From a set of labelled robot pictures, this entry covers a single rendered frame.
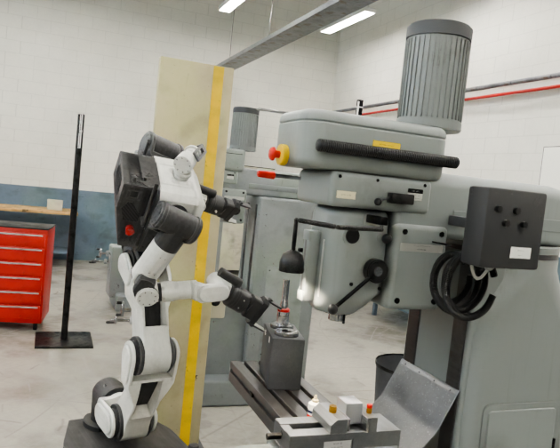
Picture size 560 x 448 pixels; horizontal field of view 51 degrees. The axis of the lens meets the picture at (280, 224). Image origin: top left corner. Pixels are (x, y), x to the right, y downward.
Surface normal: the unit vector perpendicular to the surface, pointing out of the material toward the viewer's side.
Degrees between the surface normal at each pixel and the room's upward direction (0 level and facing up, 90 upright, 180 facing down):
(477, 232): 90
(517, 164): 90
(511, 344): 88
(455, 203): 90
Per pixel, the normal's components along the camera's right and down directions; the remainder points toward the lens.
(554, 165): -0.93, -0.07
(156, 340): 0.53, -0.40
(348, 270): 0.36, 0.11
